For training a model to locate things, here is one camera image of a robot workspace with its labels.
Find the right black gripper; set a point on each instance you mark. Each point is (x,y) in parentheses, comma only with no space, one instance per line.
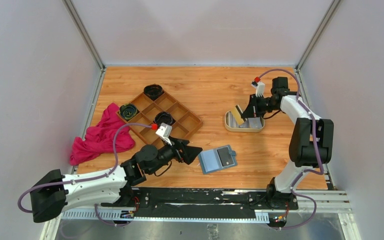
(249,113)

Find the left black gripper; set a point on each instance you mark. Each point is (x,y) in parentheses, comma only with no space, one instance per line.
(188,153)

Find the gold credit card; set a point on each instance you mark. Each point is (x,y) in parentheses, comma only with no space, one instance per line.
(236,112)

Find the beige oval card tray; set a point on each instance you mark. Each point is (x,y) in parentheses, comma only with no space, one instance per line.
(255,126)

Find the stack of credit cards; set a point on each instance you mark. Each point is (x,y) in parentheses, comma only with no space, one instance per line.
(232,123)

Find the blue leather card holder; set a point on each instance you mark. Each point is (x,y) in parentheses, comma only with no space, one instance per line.
(210,162)

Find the black VIP credit card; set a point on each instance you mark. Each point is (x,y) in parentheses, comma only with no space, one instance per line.
(225,156)

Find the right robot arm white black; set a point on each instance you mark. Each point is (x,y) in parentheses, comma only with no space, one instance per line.
(311,143)

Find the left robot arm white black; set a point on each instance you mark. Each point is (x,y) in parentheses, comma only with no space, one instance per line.
(55,192)

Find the brown wooden grid tray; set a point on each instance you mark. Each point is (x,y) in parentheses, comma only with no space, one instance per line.
(163,109)

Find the pink crumpled cloth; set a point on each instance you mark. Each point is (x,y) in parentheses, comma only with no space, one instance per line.
(98,139)

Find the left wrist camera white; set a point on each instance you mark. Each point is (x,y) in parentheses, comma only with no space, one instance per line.
(163,132)

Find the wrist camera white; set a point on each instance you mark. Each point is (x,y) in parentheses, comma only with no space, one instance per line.
(259,88)
(163,132)

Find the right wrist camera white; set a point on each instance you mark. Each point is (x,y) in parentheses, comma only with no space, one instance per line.
(259,88)

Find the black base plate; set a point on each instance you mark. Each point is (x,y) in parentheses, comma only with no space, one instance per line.
(200,203)

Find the aluminium frame rail front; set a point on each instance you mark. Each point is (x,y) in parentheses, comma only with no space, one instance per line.
(318,201)

